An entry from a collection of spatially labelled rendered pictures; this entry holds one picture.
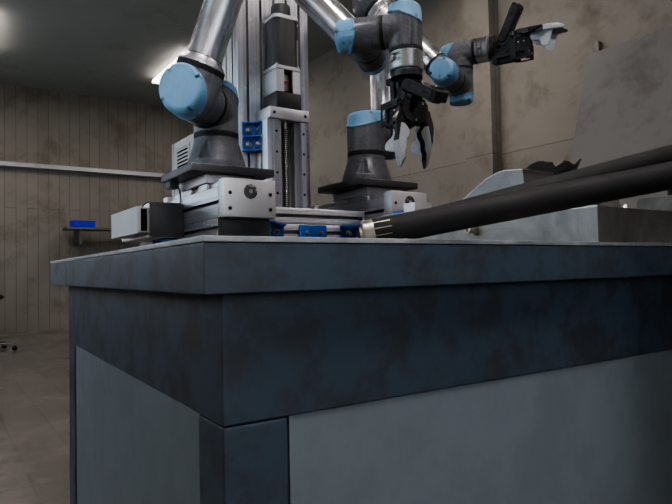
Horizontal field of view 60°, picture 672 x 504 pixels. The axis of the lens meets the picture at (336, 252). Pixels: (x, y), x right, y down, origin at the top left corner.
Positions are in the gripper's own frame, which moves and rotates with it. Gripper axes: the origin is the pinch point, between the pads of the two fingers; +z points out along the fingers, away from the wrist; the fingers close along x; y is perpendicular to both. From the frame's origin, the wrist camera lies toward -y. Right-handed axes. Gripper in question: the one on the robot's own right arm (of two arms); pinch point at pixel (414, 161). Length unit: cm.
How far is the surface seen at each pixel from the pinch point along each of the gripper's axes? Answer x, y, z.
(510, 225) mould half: 8.2, -32.5, 16.6
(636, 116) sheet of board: -280, 108, -71
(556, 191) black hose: 31, -58, 16
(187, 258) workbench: 71, -58, 22
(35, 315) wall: -13, 838, 79
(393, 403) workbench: 54, -59, 34
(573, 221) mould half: 8.2, -44.0, 16.9
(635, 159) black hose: 18, -59, 11
